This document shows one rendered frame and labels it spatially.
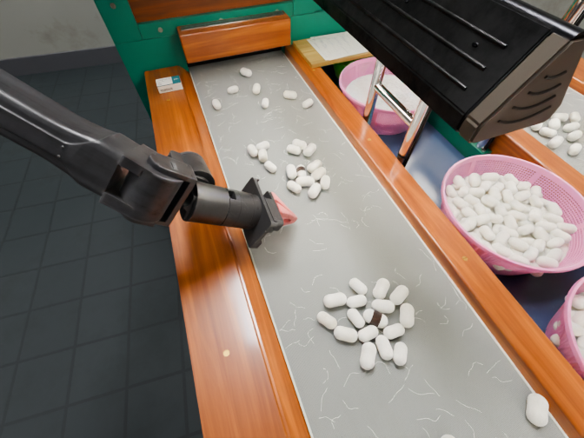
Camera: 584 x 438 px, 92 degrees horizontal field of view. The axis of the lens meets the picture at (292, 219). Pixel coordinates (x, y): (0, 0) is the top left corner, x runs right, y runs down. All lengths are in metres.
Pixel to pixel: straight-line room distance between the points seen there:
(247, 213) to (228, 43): 0.59
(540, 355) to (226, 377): 0.42
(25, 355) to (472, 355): 1.48
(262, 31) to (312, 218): 0.57
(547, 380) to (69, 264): 1.64
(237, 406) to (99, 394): 0.98
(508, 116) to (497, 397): 0.38
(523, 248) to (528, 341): 0.18
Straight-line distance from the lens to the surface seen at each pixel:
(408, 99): 0.91
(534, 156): 0.80
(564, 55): 0.26
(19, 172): 2.26
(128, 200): 0.38
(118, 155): 0.36
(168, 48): 0.96
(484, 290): 0.54
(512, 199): 0.72
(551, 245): 0.69
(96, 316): 1.47
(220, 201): 0.40
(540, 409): 0.53
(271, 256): 0.50
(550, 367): 0.55
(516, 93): 0.25
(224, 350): 0.44
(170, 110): 0.80
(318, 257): 0.50
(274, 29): 0.93
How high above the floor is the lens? 1.19
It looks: 56 degrees down
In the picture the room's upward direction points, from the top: straight up
